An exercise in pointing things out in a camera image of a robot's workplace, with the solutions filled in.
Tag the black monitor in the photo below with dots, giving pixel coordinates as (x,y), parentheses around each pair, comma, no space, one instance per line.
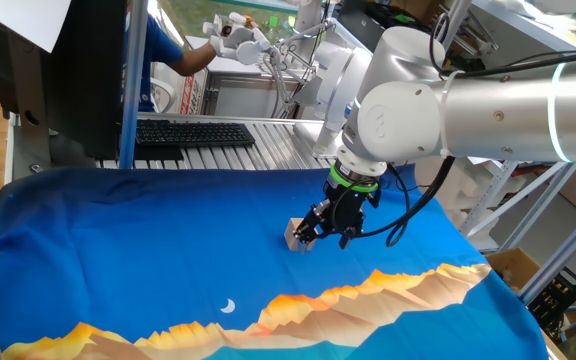
(85,75)

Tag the metal shelf rack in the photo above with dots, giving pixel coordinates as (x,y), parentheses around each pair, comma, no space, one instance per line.
(513,30)

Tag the small wooden block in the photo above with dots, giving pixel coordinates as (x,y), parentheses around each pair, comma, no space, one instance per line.
(290,235)

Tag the black perforated bracket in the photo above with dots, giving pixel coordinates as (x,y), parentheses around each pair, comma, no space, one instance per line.
(555,300)

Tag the open cardboard box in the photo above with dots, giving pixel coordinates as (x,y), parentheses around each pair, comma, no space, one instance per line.
(513,265)

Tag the blue aluminium post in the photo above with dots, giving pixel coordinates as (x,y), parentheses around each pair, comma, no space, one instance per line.
(133,75)

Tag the grey metal cabinet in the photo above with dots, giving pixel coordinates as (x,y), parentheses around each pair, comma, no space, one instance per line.
(238,95)

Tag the black flat pad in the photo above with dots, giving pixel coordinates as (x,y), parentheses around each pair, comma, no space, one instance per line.
(160,152)

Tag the person in blue shirt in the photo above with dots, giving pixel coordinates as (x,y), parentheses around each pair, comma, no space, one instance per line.
(158,47)

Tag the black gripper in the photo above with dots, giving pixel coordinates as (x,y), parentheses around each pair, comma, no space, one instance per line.
(350,210)

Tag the box with red print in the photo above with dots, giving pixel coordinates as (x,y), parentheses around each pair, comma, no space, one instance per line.
(190,92)

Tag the blue mountain print cloth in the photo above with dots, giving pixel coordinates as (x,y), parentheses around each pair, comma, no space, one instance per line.
(143,240)

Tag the black keyboard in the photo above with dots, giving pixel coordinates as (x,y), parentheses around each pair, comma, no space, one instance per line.
(193,133)

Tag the white foam blocks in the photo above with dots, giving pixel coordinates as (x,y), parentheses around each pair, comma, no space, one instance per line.
(448,187)

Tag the silver aluminium frame beam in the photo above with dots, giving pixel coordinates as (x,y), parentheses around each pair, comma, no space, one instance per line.
(563,255)

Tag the bare forearm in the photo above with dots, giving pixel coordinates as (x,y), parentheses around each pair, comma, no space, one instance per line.
(195,60)

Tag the white paper sheet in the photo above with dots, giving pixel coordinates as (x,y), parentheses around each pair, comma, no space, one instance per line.
(23,17)

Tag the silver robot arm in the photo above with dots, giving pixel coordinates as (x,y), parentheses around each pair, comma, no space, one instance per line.
(493,115)

